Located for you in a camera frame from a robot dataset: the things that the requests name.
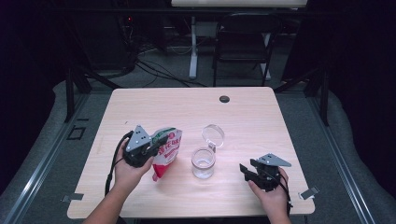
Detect person's left hand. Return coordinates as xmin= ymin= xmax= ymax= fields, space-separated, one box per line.
xmin=113 ymin=138 xmax=155 ymax=190

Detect black floor cables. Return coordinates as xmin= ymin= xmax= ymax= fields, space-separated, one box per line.
xmin=134 ymin=59 xmax=207 ymax=89

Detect person's right hand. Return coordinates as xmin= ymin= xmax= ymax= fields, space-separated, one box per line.
xmin=247 ymin=167 xmax=290 ymax=216

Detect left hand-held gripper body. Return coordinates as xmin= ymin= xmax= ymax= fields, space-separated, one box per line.
xmin=122 ymin=124 xmax=163 ymax=169

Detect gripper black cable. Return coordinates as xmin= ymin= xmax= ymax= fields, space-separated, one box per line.
xmin=105 ymin=130 xmax=134 ymax=197
xmin=267 ymin=169 xmax=294 ymax=217

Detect aluminium floor rail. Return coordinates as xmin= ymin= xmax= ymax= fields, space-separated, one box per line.
xmin=306 ymin=92 xmax=377 ymax=224
xmin=0 ymin=92 xmax=90 ymax=224

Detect clear jar with hinged lid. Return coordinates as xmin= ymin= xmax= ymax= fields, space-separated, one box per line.
xmin=191 ymin=123 xmax=226 ymax=180

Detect white desk leg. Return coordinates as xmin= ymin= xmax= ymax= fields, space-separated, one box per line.
xmin=262 ymin=32 xmax=273 ymax=81
xmin=189 ymin=16 xmax=199 ymax=79

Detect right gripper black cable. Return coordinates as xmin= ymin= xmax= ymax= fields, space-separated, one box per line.
xmin=267 ymin=169 xmax=294 ymax=217

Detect grey tape strip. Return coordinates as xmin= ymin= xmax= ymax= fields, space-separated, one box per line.
xmin=298 ymin=186 xmax=320 ymax=201
xmin=61 ymin=192 xmax=85 ymax=203

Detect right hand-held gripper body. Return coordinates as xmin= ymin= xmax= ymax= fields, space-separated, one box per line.
xmin=250 ymin=152 xmax=292 ymax=192

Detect dark equipment cabinet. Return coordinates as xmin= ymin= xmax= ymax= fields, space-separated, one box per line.
xmin=74 ymin=12 xmax=135 ymax=71

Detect black metal stand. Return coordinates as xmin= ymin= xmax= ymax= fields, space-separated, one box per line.
xmin=64 ymin=66 xmax=120 ymax=123
xmin=274 ymin=66 xmax=331 ymax=127

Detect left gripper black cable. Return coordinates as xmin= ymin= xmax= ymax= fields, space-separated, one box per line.
xmin=105 ymin=130 xmax=134 ymax=197

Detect black folding chair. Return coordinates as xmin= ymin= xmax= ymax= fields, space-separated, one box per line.
xmin=212 ymin=12 xmax=283 ymax=88

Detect red and white plastic bag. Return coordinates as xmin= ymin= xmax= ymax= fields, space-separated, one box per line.
xmin=151 ymin=126 xmax=184 ymax=182

